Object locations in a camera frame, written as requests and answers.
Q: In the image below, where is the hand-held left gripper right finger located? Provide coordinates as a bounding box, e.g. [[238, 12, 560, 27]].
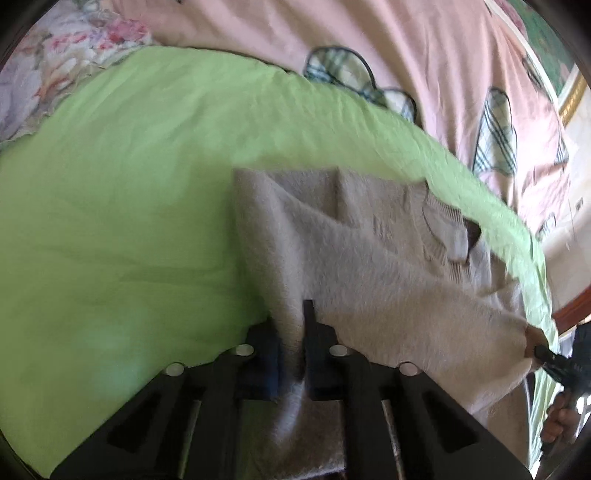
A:
[[302, 299, 533, 480]]

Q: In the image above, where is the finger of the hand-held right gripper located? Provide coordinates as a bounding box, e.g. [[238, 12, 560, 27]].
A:
[[531, 344, 562, 371]]

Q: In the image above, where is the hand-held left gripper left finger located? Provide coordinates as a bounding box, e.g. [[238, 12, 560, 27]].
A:
[[51, 319, 283, 480]]

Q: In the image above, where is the grey knit sweater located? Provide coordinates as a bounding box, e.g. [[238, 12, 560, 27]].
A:
[[231, 167, 543, 476]]

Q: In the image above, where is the person's right hand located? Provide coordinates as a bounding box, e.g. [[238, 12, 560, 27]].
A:
[[541, 392, 581, 445]]

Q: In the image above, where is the light green bed sheet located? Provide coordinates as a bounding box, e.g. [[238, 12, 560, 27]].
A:
[[0, 46, 560, 479]]

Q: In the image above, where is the gold framed green picture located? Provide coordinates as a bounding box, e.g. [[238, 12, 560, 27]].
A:
[[510, 4, 591, 129]]

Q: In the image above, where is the pink quilt with plaid hearts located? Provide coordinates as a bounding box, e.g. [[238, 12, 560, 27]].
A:
[[106, 0, 574, 241]]

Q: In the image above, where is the purple floral ruffled pillow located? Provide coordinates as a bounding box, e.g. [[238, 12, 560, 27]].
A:
[[0, 0, 156, 145]]

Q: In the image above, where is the wooden bed frame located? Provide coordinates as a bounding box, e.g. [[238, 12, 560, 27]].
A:
[[551, 286, 591, 336]]

